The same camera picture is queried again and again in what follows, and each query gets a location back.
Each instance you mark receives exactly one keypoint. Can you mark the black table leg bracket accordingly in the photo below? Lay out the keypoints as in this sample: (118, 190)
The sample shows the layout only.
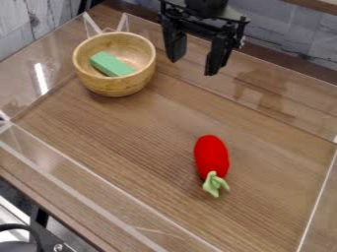
(58, 239)

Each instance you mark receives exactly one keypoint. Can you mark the red plush radish toy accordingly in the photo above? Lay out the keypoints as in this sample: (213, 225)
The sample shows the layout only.
(213, 163)

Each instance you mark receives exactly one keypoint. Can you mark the clear acrylic tray wall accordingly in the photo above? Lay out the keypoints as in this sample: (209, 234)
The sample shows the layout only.
(107, 162)

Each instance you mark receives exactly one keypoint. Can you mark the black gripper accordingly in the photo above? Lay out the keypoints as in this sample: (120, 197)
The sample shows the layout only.
(207, 18)

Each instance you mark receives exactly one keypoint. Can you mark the brown wooden bowl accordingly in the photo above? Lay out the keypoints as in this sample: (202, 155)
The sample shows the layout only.
(128, 47)

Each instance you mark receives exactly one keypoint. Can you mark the green rectangular block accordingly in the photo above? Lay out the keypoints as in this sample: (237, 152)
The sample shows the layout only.
(112, 67)

